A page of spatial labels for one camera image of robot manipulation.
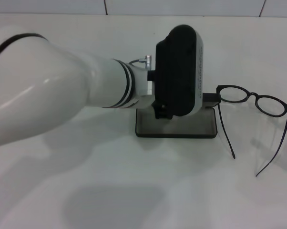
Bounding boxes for black thin-frame glasses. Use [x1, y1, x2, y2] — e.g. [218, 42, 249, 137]
[215, 84, 287, 177]

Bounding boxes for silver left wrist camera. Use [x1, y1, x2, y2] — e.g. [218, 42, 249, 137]
[147, 23, 205, 118]

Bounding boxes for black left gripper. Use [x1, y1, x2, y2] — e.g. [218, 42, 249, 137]
[153, 101, 174, 120]

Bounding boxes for black glasses case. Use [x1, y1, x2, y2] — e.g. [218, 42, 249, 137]
[135, 92, 221, 139]

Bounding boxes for silver cable connector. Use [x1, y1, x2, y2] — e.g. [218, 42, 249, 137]
[128, 54, 153, 71]

